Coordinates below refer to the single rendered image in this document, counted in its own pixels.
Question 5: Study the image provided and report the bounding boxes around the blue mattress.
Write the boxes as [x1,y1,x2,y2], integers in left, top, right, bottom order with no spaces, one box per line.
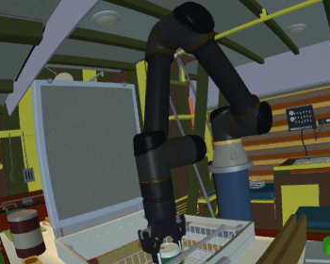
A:
[249,182,276,201]

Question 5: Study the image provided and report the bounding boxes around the grey hanging spatula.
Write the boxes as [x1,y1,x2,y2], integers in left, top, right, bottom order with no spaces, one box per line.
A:
[21,131,36,184]

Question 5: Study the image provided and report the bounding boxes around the grey box with green button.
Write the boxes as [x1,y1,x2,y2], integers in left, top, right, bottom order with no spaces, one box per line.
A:
[304,235,330,264]

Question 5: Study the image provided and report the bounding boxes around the brown ladder yellow rungs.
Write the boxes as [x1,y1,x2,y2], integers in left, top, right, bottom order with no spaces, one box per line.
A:
[167,53,220,219]

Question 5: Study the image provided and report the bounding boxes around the brown wooden rack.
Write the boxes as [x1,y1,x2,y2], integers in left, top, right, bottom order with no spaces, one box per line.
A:
[256,213,307,264]

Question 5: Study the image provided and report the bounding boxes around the dark switch panel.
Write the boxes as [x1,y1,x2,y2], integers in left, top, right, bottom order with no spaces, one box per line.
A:
[285,104,319,132]

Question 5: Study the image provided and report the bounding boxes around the small round can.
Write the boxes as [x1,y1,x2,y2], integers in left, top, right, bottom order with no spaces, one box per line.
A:
[159,242,182,258]

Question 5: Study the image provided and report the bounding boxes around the white dome lamp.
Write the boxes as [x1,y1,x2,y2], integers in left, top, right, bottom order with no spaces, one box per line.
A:
[53,72,74,82]

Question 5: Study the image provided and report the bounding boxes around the brown cabinet yellow door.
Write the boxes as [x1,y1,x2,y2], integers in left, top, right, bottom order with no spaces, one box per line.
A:
[272,156,330,234]

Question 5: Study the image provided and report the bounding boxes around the grey hanging ladle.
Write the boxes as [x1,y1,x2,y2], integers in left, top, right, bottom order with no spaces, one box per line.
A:
[8,131,17,184]

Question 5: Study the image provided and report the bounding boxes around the yellow utensil rail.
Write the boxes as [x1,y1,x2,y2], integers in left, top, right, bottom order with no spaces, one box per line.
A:
[0,128,32,140]

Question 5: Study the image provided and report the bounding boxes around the yellow overhead rail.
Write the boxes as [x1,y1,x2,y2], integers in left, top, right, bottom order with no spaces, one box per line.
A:
[176,0,323,56]

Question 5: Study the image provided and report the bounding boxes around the round ceiling light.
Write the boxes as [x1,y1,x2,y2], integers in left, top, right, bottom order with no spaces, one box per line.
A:
[286,23,308,35]
[91,9,122,28]

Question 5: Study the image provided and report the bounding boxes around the blue seat cushion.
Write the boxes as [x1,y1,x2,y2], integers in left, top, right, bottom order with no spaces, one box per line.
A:
[294,205,330,231]

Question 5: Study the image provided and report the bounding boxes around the white wire basket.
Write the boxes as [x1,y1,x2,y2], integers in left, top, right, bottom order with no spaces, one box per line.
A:
[114,221,246,264]

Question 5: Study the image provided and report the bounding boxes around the grey rod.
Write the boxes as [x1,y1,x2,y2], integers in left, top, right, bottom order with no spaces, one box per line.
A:
[173,223,229,264]

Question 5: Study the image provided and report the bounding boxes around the grey icebox lid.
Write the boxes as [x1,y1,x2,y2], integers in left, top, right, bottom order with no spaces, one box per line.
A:
[30,78,145,239]

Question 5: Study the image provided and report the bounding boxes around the grey lid latch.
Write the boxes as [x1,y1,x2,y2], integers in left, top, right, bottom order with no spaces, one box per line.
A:
[89,71,105,83]

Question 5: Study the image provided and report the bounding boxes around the dark red box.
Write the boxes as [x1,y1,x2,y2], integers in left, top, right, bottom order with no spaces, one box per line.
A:
[0,189,48,233]

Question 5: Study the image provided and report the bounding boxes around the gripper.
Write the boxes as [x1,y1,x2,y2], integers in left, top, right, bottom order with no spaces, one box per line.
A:
[138,214,188,264]

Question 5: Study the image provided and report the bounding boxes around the dark red beige banded jar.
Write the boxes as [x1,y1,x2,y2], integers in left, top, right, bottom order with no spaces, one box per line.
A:
[6,208,47,259]

